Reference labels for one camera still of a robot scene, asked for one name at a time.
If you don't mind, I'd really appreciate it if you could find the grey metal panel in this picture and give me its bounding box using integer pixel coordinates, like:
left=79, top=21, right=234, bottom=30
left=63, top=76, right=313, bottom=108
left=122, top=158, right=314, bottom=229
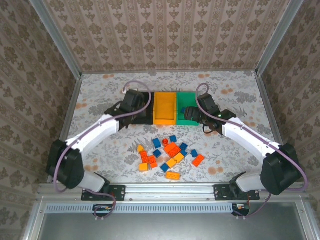
left=23, top=201, right=320, bottom=240

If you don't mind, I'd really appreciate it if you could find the black connector socket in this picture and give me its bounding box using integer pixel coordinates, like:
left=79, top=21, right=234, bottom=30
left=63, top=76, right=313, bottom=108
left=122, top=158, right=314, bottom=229
left=231, top=202, right=251, bottom=216

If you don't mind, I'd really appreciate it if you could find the orange plastic container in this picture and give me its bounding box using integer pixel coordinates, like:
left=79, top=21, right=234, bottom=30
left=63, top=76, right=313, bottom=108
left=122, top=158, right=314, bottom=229
left=152, top=91, right=179, bottom=126

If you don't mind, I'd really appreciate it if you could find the aluminium side rail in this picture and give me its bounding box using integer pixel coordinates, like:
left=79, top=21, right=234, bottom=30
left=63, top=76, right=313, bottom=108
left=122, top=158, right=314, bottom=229
left=47, top=73, right=83, bottom=183
left=254, top=72, right=296, bottom=183

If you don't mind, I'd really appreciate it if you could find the large red-orange lego brick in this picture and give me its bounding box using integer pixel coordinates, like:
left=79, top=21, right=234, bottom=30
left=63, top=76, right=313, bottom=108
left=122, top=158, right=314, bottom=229
left=163, top=141, right=182, bottom=158

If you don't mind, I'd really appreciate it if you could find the aluminium frame post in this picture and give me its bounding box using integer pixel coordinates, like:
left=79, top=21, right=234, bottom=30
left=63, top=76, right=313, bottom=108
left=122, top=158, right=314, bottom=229
left=28, top=0, right=83, bottom=79
left=255, top=0, right=305, bottom=76

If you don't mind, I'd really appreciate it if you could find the black plastic container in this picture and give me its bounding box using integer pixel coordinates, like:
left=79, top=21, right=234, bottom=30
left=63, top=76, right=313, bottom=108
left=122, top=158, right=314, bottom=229
left=129, top=91, right=155, bottom=125

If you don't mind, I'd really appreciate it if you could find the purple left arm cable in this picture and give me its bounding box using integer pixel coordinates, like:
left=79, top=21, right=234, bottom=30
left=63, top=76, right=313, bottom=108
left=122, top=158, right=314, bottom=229
left=53, top=80, right=153, bottom=221

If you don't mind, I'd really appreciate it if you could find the aluminium back rail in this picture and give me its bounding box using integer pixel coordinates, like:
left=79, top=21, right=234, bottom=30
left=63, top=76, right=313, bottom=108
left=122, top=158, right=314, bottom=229
left=81, top=69, right=260, bottom=75

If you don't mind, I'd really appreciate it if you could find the grey slotted cable duct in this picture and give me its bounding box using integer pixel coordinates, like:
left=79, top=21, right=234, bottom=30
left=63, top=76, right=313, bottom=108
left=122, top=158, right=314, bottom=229
left=45, top=202, right=238, bottom=214

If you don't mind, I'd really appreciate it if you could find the aluminium front rail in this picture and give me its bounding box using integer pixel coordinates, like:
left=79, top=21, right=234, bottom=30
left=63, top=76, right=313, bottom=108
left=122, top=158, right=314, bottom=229
left=36, top=183, right=307, bottom=201

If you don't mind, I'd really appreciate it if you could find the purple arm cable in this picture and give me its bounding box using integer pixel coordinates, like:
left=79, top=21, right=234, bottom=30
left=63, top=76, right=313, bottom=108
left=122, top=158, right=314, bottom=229
left=195, top=83, right=309, bottom=221
left=53, top=80, right=153, bottom=221

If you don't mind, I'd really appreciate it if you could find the green plastic container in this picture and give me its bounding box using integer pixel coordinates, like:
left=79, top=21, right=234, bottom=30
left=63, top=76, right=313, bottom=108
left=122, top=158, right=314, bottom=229
left=176, top=91, right=201, bottom=126

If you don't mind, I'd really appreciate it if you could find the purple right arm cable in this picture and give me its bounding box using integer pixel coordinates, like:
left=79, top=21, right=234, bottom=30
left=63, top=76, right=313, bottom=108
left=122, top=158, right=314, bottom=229
left=195, top=83, right=309, bottom=221

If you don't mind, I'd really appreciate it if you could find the long yellow lego brick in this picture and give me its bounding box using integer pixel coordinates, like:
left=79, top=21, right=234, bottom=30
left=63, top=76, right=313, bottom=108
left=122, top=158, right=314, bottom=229
left=165, top=152, right=185, bottom=169
left=165, top=171, right=181, bottom=181

